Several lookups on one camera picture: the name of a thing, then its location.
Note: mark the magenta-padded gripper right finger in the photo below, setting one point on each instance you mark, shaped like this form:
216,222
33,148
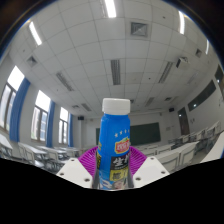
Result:
150,171

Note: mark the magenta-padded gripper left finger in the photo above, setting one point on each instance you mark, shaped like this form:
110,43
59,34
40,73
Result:
75,173

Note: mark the blue drink bottle white cap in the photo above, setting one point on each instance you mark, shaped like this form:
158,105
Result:
113,150

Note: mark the group of desks and chairs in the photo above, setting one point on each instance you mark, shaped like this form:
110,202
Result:
180,151

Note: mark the green chalkboard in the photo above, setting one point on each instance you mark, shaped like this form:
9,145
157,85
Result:
145,133

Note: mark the blue curtain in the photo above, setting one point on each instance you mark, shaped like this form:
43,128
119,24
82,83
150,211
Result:
50,125
70,130
18,110

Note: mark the tall window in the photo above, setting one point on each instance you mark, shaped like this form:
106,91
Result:
6,103
63,126
40,118

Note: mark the dark door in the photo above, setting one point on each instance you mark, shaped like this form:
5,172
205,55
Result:
183,120

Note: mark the group of ceiling lights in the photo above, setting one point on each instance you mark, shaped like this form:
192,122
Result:
115,71

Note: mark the ceiling projector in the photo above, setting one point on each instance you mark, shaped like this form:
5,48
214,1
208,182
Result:
182,62

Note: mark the black wall speaker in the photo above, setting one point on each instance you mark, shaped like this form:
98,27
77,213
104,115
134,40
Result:
171,109
81,118

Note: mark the dark high wall window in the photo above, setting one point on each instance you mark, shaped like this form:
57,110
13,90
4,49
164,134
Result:
201,96

